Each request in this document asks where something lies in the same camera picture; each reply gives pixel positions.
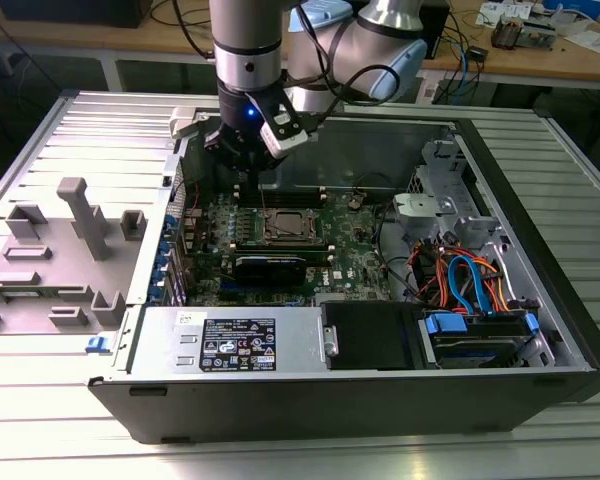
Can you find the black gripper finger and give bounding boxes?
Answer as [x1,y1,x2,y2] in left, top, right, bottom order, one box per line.
[252,146,282,197]
[203,126,259,197]

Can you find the metal socket cover frame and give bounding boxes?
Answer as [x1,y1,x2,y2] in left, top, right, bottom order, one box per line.
[263,208,324,245]

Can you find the black RAM slot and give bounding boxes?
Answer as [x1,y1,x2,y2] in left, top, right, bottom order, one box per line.
[236,185,327,197]
[238,194,327,207]

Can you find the grey corner block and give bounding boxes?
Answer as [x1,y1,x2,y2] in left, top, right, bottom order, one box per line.
[169,106,202,139]

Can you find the black graphics card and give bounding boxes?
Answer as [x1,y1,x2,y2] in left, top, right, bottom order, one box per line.
[232,254,310,289]

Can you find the green motherboard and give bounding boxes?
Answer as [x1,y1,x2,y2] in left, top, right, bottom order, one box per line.
[179,187,396,307]

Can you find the silver drive cage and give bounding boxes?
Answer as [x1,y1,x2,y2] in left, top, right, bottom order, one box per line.
[393,139,502,251]

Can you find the black label sticker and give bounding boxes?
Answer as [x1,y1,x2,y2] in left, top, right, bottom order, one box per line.
[202,317,278,374]

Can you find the silver power supply unit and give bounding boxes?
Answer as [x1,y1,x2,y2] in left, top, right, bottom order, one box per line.
[127,304,331,375]

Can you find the large black box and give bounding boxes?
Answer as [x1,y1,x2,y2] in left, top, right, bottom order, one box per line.
[0,0,154,29]

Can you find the grey plastic parts rack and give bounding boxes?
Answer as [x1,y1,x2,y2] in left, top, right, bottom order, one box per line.
[0,176,149,337]

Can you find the tall black device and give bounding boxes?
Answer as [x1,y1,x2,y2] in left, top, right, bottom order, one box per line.
[422,0,452,61]

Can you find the black open PC case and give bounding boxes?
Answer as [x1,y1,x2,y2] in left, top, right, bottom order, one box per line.
[87,107,600,446]

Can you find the copper coil transformer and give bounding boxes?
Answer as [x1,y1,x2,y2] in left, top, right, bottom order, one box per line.
[490,13,525,50]

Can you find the white printed box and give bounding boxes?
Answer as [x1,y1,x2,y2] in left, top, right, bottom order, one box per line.
[476,0,534,28]

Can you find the hard disk blue carrier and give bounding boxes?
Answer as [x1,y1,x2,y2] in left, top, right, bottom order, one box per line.
[418,309,544,370]

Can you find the wooden desk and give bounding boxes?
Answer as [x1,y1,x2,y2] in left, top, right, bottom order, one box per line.
[0,0,600,94]

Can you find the grey electronic device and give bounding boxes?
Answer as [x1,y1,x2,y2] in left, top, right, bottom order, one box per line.
[522,13,564,52]

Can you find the blue cardboard box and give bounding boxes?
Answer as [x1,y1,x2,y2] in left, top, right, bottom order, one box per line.
[544,0,600,22]

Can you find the white paper sheets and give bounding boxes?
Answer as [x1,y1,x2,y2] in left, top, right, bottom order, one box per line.
[563,26,600,55]

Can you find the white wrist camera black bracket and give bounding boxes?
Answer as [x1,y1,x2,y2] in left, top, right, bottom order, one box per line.
[244,92,313,161]

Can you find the thin red wire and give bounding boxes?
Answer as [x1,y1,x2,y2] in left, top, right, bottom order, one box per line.
[182,179,203,211]

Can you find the silver metal handle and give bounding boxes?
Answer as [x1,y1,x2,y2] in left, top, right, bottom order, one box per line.
[322,324,341,357]

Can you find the orange wire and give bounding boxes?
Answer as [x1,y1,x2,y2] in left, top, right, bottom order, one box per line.
[409,242,464,306]
[481,258,514,314]

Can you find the blue flat wire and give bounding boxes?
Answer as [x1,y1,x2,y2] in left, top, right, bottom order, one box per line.
[448,253,496,316]

